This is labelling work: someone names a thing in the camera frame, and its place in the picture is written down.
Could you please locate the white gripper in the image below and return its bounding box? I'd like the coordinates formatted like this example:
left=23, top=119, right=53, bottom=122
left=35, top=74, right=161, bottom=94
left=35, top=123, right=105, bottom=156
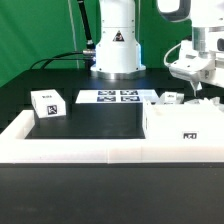
left=169, top=40, right=224, bottom=96

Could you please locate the white cabinet top panel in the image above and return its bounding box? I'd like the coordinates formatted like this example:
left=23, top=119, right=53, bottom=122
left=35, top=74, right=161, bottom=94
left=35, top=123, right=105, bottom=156
left=186, top=97, right=224, bottom=107

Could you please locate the white cabinet body box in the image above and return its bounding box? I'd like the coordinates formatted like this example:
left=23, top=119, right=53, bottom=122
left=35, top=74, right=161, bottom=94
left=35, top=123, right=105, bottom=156
left=142, top=99, right=224, bottom=141

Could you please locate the white cabinet door panel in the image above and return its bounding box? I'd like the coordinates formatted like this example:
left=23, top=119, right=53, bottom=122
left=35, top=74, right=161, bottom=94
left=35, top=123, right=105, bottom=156
left=157, top=91, right=184, bottom=104

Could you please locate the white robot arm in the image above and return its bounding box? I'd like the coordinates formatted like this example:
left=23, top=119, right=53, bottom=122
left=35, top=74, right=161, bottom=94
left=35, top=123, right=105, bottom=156
left=91, top=0, right=224, bottom=91

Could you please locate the white marker sheet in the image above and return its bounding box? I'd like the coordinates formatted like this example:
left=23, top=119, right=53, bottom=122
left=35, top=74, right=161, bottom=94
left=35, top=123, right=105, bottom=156
left=76, top=89, right=159, bottom=104

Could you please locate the small white tagged box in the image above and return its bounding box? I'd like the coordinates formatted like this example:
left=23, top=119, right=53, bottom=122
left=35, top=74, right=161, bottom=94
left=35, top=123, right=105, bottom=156
left=31, top=89, right=66, bottom=118

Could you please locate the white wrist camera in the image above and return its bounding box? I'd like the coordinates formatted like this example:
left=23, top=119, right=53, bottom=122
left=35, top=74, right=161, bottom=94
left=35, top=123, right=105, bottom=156
left=163, top=40, right=213, bottom=82

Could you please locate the black cable bundle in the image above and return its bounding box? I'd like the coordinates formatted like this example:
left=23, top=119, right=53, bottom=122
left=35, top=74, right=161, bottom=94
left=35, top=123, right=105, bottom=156
left=29, top=0, right=98, bottom=70

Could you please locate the white U-shaped frame wall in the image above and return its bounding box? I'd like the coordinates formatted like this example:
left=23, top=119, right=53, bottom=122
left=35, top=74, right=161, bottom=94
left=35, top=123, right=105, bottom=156
left=0, top=110, right=224, bottom=164

